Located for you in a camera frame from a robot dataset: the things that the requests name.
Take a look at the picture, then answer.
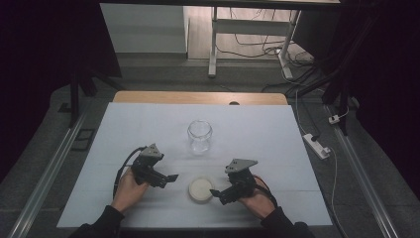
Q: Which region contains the white desk frame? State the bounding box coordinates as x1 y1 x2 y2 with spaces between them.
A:
207 6 302 80

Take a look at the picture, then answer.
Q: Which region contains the tangle of black floor cables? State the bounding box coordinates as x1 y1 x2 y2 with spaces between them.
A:
214 7 316 68

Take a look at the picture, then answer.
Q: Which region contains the black metal stand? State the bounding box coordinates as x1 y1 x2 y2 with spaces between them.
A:
286 13 380 137
58 63 127 129

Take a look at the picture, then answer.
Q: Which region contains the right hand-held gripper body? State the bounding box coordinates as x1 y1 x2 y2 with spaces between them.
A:
217 158 260 206

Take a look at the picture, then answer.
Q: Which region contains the white round jar lid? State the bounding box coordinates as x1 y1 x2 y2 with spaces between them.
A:
187 176 215 204

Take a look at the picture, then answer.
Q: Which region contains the white cabinet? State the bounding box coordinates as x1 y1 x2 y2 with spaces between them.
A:
99 3 190 55

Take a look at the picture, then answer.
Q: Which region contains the aluminium floor rail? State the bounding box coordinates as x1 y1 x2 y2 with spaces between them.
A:
324 104 401 238
7 108 91 238

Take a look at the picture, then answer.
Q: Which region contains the white table mat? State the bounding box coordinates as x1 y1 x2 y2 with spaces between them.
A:
56 101 333 230

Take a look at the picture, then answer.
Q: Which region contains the clear glass jar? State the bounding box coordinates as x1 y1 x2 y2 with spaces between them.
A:
186 119 214 156

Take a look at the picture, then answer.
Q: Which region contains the thin white cable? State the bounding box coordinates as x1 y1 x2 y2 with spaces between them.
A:
294 88 351 207

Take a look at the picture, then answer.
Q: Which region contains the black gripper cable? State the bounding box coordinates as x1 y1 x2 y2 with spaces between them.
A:
112 146 147 200
253 175 279 208

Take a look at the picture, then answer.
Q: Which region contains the white power strip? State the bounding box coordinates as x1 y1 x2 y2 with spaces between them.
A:
302 132 332 161

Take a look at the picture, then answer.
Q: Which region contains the person's left hand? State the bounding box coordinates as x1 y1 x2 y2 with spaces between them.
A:
111 168 150 214

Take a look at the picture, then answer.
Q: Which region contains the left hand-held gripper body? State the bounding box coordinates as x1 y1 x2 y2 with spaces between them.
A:
130 142 170 189

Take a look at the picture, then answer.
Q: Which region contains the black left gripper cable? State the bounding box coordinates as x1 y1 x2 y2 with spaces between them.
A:
112 146 147 200

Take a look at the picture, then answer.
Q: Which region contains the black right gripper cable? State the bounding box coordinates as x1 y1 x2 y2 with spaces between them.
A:
253 175 279 208

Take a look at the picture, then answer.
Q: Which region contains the black rectangular floor frame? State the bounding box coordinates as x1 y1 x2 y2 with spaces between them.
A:
70 127 97 153

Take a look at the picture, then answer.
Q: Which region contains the person's right hand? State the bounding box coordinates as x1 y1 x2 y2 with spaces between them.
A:
237 179 276 221

